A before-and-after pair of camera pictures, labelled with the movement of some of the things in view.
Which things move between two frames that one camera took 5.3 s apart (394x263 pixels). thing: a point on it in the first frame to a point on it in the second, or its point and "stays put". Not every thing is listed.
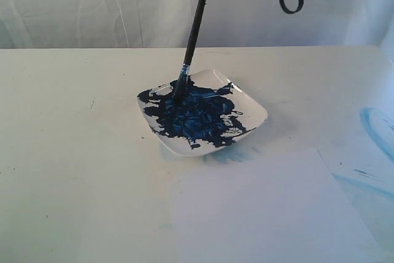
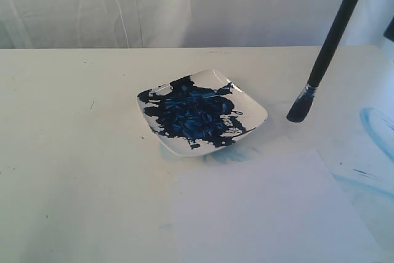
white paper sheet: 286,208 stays put
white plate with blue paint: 214,110 stays put
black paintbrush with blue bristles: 182,82 to 301,108
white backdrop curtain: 157,8 stays put
